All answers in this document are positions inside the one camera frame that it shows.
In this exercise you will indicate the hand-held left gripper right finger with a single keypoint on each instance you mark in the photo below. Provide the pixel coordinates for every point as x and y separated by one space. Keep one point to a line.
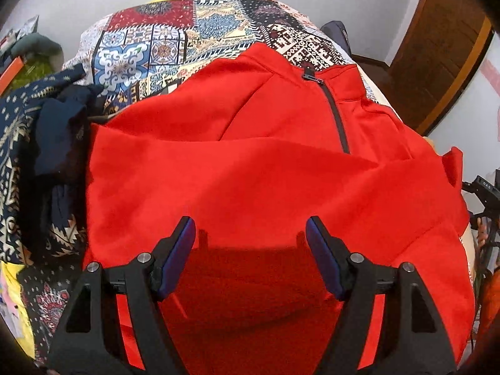
322 250

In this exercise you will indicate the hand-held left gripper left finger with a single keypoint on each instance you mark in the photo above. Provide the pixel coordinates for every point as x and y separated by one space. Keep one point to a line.
179 250

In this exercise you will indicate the red zip jacket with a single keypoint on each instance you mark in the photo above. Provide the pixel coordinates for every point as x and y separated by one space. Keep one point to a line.
250 172

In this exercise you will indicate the beige mattress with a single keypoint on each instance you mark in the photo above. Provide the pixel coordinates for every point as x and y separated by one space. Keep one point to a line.
375 82

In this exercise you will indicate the brown wooden door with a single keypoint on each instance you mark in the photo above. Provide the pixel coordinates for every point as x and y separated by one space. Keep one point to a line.
441 39

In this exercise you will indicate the dark navy garment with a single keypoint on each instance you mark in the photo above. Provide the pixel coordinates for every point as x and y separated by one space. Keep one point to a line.
58 132

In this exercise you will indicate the yellow printed sheet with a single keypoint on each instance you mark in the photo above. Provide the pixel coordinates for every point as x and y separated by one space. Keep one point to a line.
15 293

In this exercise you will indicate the navy patterned cloth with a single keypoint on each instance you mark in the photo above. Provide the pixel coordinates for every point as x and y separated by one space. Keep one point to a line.
15 132

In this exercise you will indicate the patchwork printed bedsheet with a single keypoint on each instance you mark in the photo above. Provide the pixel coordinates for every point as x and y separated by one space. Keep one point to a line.
156 47

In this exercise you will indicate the dark blue bag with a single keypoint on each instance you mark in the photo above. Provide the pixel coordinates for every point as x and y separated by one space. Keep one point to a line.
338 35

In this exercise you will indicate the orange box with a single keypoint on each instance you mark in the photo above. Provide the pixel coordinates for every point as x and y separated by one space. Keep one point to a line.
11 70

